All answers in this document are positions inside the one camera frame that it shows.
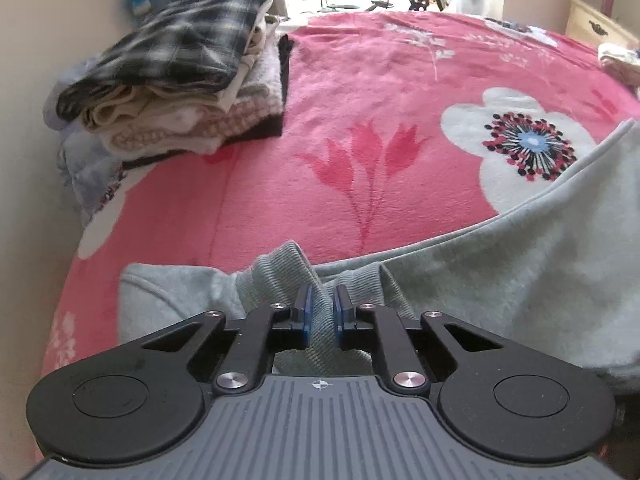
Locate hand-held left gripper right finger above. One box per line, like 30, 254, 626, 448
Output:
334, 285, 508, 395

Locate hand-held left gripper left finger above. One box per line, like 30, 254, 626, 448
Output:
137, 285, 313, 395

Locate grey pants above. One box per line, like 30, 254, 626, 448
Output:
117, 117, 640, 393

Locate beige knit sweater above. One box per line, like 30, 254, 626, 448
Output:
97, 50, 286, 156

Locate pink floral blanket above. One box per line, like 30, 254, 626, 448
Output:
32, 10, 640, 466

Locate lavender puffer jacket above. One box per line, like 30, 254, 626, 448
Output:
42, 55, 128, 223

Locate black white plaid shirt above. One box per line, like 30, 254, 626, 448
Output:
55, 0, 275, 122

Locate cream nightstand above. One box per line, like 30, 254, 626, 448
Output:
565, 0, 640, 51

